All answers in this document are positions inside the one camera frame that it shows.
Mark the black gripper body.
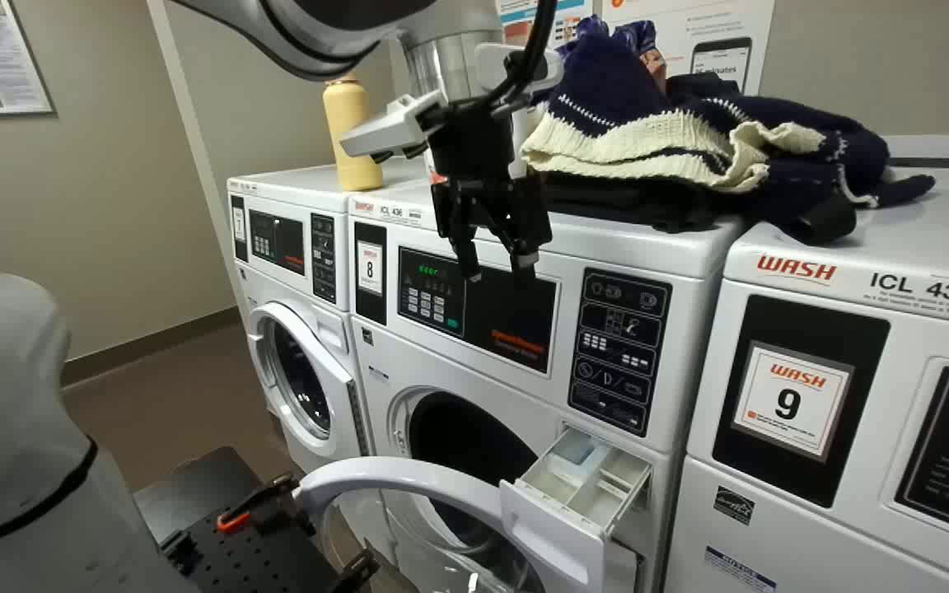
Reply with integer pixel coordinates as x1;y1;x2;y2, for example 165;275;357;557
425;96;557;245

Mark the black washer control panel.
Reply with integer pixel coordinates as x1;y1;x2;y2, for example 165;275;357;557
395;245;561;376

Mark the white washer number eight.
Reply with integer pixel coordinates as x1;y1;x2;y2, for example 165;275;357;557
343;179;747;593

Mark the white detergent drawer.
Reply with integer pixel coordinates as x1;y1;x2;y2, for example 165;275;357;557
514;425;657;538

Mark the white round washer door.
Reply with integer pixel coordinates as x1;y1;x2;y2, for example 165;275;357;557
293;455;608;593

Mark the yellow insulated bottle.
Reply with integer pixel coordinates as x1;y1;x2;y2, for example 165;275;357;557
321;77;389;194

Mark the orange clamp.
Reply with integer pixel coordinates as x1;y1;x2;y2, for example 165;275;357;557
212;470;304;542

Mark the white washer with yellow bottle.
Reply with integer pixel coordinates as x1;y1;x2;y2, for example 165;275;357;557
225;161;379;477

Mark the colourful wall poster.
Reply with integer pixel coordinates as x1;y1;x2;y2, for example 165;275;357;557
492;0;598;51

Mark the navy and cream knit garment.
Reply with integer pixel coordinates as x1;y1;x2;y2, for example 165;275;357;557
517;13;939;248

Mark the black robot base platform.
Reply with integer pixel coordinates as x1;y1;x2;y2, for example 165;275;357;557
132;442;383;593

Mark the white washer number nine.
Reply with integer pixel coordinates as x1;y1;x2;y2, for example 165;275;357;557
665;131;949;593

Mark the grey wrist camera bar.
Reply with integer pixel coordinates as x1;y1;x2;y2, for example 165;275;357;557
339;90;447;165

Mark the white poster with phone picture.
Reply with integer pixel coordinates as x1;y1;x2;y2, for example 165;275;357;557
592;0;780;99

